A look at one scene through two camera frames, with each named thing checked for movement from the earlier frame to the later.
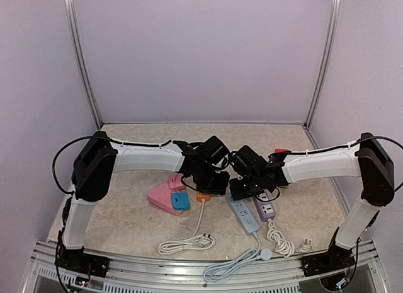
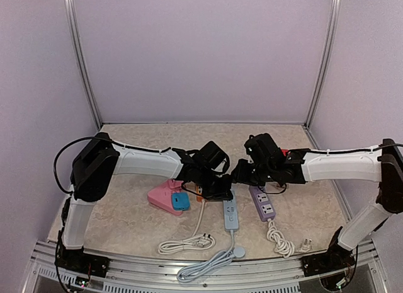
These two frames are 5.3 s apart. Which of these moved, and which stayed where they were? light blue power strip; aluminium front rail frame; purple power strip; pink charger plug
Moved: light blue power strip
Stayed: purple power strip; pink charger plug; aluminium front rail frame
